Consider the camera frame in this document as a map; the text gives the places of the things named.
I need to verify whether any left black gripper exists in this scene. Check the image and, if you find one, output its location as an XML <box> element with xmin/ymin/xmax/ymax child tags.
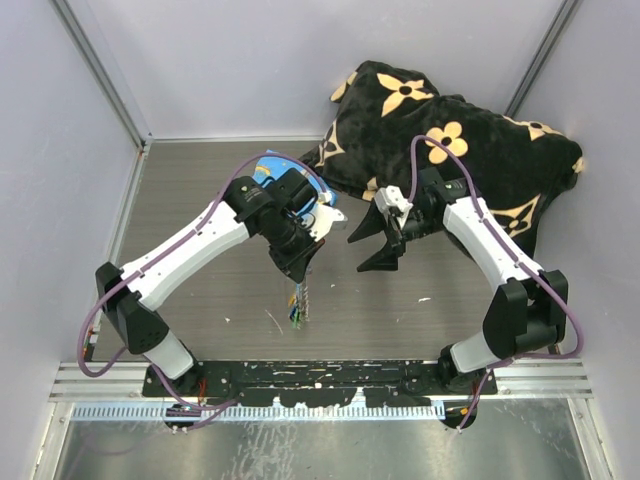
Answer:
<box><xmin>260</xmin><ymin>212</ymin><xmax>325</xmax><ymax>282</ymax></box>

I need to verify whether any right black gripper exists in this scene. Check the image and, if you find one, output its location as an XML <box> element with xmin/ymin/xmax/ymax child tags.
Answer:
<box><xmin>348</xmin><ymin>197</ymin><xmax>447</xmax><ymax>272</ymax></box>

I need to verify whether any white blue large keyring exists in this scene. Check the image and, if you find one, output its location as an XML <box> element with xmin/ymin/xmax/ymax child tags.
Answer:
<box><xmin>291</xmin><ymin>267</ymin><xmax>312</xmax><ymax>326</ymax></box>

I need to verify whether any bunch of coloured keys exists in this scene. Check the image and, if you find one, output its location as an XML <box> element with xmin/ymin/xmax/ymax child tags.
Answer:
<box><xmin>288</xmin><ymin>294</ymin><xmax>305</xmax><ymax>329</ymax></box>

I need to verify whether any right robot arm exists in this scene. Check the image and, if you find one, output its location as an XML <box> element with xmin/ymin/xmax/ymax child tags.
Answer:
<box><xmin>348</xmin><ymin>168</ymin><xmax>568</xmax><ymax>394</ymax></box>

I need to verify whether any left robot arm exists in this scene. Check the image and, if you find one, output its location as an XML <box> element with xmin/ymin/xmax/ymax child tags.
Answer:
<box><xmin>96</xmin><ymin>168</ymin><xmax>331</xmax><ymax>396</ymax></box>

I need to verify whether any blue space print cloth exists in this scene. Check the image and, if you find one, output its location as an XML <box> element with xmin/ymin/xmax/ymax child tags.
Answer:
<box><xmin>253</xmin><ymin>150</ymin><xmax>337</xmax><ymax>206</ymax></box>

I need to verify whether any black floral plush pillow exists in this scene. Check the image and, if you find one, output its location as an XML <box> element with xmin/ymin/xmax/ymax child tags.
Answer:
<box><xmin>300</xmin><ymin>60</ymin><xmax>584</xmax><ymax>255</ymax></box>

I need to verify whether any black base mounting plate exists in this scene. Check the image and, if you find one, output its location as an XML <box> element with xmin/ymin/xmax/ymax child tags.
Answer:
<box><xmin>169</xmin><ymin>360</ymin><xmax>498</xmax><ymax>408</ymax></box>

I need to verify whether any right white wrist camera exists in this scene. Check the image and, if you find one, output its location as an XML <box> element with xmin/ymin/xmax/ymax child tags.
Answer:
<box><xmin>374</xmin><ymin>186</ymin><xmax>413</xmax><ymax>218</ymax></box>

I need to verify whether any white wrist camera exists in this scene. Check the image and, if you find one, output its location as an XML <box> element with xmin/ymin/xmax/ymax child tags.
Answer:
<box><xmin>303</xmin><ymin>204</ymin><xmax>348</xmax><ymax>241</ymax></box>
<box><xmin>374</xmin><ymin>186</ymin><xmax>413</xmax><ymax>218</ymax></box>

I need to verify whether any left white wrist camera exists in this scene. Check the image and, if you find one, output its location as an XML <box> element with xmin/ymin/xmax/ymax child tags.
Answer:
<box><xmin>303</xmin><ymin>204</ymin><xmax>348</xmax><ymax>241</ymax></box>

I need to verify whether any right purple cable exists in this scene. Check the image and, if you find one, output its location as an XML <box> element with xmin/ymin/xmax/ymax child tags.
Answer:
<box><xmin>408</xmin><ymin>134</ymin><xmax>585</xmax><ymax>435</ymax></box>

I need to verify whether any slotted cable duct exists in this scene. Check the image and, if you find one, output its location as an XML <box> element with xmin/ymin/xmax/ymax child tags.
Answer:
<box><xmin>70</xmin><ymin>401</ymin><xmax>445</xmax><ymax>423</ymax></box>

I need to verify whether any aluminium frame rail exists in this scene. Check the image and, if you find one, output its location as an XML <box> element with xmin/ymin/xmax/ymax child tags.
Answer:
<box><xmin>49</xmin><ymin>359</ymin><xmax>594</xmax><ymax>402</ymax></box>

